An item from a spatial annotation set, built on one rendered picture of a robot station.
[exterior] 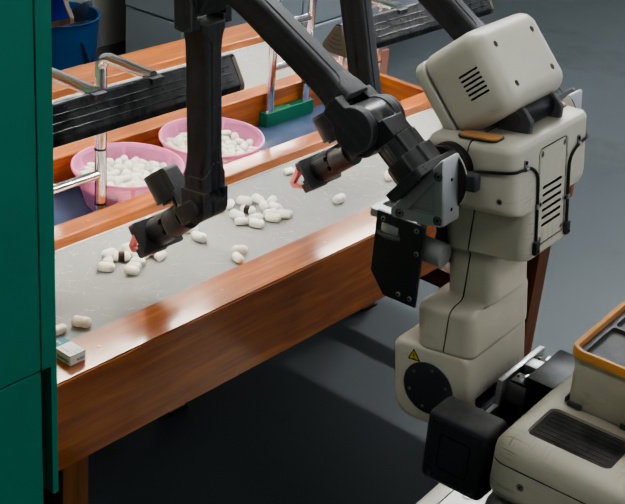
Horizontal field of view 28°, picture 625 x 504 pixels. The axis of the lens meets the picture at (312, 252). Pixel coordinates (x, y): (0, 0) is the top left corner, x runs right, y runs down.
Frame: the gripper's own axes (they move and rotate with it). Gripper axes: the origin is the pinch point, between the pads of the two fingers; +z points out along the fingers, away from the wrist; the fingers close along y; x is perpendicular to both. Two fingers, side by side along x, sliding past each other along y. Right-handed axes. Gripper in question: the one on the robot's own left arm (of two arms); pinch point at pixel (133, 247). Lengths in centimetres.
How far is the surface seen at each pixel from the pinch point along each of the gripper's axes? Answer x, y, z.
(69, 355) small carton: 15.1, 31.7, -12.3
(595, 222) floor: 46, -251, 67
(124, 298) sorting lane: 8.7, 6.2, 1.5
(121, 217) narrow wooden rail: -9.0, -14.3, 18.3
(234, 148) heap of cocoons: -18, -65, 31
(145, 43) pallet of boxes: -104, -208, 205
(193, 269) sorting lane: 8.7, -12.4, 1.2
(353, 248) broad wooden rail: 18.7, -43.3, -13.0
